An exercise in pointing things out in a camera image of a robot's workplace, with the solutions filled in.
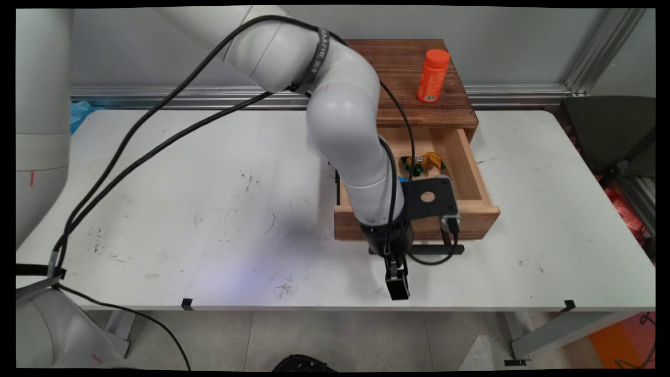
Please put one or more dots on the horizontal aluminium profile rail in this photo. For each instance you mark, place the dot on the horizontal aluminium profile rail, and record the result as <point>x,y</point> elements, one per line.
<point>513,97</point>

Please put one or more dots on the red plastic bag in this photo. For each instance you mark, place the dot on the red plastic bag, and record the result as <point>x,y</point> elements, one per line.
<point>625,212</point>

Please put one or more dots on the orange floor mat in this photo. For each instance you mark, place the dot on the orange floor mat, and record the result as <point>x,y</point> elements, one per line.
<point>623,340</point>

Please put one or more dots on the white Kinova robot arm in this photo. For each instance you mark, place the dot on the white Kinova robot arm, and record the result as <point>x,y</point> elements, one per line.
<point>345,120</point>

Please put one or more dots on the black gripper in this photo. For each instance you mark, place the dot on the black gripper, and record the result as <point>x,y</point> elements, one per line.
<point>387,235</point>

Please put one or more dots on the slanted aluminium profile post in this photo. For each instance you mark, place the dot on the slanted aluminium profile post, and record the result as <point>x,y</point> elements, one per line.
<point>602,52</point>

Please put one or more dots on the black tape piece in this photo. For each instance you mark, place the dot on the black tape piece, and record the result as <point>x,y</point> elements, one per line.
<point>187,303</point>
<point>568,306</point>

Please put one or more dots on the aluminium frame rack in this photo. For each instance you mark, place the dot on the aluminium frame rack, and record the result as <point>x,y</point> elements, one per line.
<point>641,201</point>

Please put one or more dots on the orange plastic bottle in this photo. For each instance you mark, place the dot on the orange plastic bottle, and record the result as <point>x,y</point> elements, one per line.
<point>433,76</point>

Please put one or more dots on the black floor bracket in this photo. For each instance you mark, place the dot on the black floor bracket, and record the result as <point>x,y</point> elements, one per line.
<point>514,362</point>

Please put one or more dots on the blue bubble wrap sheet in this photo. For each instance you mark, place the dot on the blue bubble wrap sheet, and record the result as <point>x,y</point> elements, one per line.
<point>81,112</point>

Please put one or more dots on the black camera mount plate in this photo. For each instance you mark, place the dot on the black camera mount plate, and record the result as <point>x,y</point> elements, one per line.
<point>442,201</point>

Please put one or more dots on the white table leg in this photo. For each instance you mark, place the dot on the white table leg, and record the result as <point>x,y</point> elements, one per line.
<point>560,332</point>
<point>120,332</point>

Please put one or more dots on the brown wooden drawer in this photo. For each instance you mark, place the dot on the brown wooden drawer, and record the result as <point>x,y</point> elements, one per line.
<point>471,214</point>

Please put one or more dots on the black round floor object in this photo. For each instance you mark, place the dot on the black round floor object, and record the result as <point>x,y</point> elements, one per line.
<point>301,364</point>

